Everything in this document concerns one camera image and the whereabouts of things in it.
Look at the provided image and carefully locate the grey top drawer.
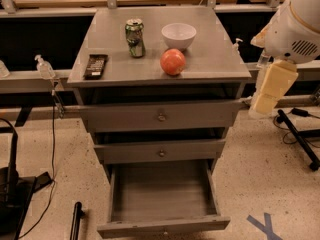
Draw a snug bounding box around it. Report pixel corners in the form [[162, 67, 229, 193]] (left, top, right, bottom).
[[80, 100, 242, 132]]

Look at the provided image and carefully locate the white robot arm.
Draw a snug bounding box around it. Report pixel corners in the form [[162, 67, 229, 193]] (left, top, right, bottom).
[[251, 0, 320, 115]]

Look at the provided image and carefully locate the clear water bottle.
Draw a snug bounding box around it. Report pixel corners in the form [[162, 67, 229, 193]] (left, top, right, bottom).
[[256, 51, 270, 93]]

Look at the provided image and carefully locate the black remote control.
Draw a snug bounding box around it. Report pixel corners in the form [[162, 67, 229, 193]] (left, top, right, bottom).
[[83, 54, 108, 80]]

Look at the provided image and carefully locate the white bowl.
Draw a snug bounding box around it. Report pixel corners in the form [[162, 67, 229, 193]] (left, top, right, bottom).
[[161, 23, 197, 51]]

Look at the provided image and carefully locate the green soda can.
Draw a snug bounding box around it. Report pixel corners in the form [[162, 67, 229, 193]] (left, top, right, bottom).
[[125, 18, 145, 58]]

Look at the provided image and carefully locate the clear pump bottle left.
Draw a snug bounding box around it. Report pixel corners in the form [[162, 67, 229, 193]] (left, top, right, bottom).
[[35, 55, 55, 80]]

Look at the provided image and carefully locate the black power adapter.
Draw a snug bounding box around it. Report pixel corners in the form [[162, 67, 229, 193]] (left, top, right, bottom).
[[291, 108, 309, 117]]

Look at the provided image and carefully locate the grey open bottom drawer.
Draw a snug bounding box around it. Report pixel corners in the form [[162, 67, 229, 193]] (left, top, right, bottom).
[[97, 160, 230, 239]]

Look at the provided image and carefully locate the red apple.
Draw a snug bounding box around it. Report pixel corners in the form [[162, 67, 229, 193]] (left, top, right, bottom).
[[160, 49, 186, 76]]

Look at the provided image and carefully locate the grey middle drawer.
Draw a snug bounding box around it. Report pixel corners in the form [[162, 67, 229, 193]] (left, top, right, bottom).
[[94, 139, 225, 164]]

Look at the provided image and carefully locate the black hanging cable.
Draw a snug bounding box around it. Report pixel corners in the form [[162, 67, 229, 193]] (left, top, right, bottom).
[[18, 89, 58, 240]]

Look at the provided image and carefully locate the black stand leg right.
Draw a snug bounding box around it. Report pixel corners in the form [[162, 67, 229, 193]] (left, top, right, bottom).
[[276, 109, 320, 171]]

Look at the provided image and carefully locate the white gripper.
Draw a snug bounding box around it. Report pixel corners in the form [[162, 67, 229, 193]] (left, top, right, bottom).
[[251, 0, 320, 115]]

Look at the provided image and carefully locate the grey drawer cabinet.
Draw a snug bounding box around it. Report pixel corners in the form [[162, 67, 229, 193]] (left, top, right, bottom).
[[66, 5, 252, 173]]

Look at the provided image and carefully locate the black monitor stand left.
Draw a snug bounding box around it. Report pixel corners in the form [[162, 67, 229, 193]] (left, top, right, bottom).
[[0, 118, 53, 240]]

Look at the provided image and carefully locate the black bar bottom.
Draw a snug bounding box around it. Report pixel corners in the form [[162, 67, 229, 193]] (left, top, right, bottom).
[[70, 202, 85, 240]]

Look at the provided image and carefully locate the small white pump bottle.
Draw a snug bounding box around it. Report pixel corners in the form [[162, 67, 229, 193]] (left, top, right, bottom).
[[233, 38, 243, 55]]

